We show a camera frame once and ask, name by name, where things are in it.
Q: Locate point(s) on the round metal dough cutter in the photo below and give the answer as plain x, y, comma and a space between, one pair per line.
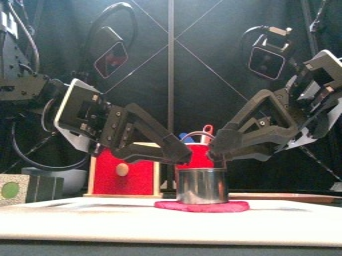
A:
202, 186

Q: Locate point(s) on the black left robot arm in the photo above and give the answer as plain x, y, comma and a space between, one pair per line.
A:
17, 83

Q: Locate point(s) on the red drawer with wooden knob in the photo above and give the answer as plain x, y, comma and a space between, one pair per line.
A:
137, 180

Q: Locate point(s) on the flat pink dough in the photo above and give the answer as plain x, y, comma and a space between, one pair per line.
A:
222, 207

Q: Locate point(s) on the blue plastic tool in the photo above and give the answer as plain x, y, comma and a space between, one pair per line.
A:
184, 136

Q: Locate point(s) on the red plastic container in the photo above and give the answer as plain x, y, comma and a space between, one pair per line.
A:
198, 156

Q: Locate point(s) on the white cutting board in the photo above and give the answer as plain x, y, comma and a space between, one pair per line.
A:
111, 223

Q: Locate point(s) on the box with green circle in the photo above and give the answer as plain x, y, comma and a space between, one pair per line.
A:
40, 188

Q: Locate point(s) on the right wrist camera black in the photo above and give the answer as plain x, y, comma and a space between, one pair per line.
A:
266, 61

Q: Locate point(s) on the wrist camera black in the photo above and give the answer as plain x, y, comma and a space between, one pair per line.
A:
108, 56
266, 61

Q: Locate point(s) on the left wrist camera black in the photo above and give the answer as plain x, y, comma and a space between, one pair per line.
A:
108, 56

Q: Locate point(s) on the grey metal frame pole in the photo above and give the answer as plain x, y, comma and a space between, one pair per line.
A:
170, 66

